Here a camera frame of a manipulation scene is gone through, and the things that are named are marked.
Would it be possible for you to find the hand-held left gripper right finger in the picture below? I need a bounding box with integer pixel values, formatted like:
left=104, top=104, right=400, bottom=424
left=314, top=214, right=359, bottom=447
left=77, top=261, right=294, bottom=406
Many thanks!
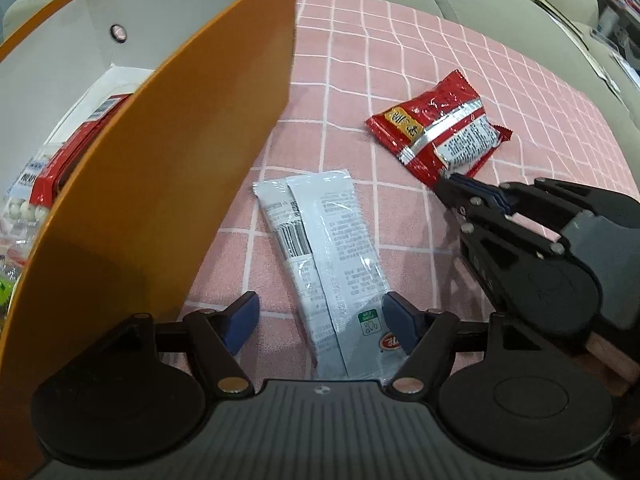
left=381, top=291, right=518, bottom=395

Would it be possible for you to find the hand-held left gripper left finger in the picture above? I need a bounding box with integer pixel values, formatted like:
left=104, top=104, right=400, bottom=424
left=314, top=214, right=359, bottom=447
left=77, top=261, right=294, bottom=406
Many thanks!
left=120, top=291, right=261, bottom=395

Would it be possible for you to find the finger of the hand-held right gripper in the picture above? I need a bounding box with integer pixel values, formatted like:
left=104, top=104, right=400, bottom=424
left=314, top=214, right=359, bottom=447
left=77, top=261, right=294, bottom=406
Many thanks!
left=434, top=179, right=572, bottom=308
left=452, top=173, right=640, bottom=231

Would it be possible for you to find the silver snack packet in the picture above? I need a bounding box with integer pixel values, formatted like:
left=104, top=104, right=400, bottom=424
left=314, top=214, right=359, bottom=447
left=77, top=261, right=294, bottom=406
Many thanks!
left=251, top=169, right=407, bottom=387

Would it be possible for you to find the red snack packet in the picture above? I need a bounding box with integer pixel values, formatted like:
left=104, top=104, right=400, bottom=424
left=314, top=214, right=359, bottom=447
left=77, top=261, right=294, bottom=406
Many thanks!
left=365, top=70, right=514, bottom=192

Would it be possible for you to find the orange cardboard box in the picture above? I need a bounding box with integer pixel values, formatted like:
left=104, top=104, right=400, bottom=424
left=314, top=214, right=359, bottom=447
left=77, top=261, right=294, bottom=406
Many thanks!
left=0, top=0, right=299, bottom=478

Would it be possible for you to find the clear green biscuit packet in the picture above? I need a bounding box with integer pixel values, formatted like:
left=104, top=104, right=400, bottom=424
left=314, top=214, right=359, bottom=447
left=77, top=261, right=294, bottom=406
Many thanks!
left=0, top=245, right=23, bottom=313

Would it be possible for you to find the open magazine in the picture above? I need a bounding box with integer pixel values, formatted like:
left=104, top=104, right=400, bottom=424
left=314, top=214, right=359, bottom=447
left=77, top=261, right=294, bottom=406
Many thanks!
left=575, top=35, right=640, bottom=111

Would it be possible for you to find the beige sofa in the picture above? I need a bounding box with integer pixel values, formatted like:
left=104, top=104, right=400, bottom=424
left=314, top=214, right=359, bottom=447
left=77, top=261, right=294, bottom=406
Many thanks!
left=0, top=0, right=640, bottom=176

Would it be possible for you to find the pink checked cloth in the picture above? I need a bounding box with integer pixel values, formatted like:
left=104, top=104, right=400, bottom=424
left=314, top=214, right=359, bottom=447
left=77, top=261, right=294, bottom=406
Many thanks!
left=182, top=0, right=640, bottom=396

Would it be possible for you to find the red snack carton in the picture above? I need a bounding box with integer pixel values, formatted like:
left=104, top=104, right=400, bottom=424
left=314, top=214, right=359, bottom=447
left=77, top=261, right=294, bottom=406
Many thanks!
left=30, top=92, right=136, bottom=207

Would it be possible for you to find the packet of white balls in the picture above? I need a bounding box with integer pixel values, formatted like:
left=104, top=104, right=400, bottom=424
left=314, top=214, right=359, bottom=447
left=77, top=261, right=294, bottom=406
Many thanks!
left=0, top=155, right=52, bottom=241

